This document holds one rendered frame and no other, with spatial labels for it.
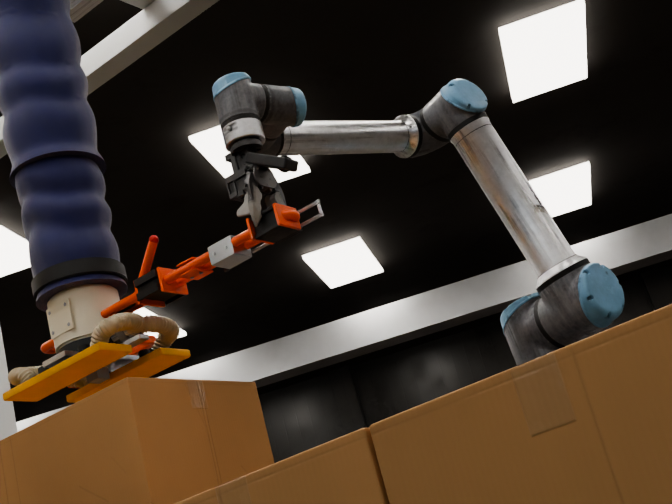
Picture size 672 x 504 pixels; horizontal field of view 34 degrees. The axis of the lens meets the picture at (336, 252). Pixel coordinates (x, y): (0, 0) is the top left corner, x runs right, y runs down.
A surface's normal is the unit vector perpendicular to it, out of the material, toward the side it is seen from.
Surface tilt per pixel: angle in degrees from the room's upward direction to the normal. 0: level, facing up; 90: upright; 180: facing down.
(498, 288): 90
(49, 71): 74
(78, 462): 90
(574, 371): 90
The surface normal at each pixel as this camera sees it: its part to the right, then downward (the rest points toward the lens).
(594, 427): -0.60, -0.12
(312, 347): -0.23, -0.27
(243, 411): 0.76, -0.39
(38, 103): -0.01, -0.59
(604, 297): 0.57, -0.41
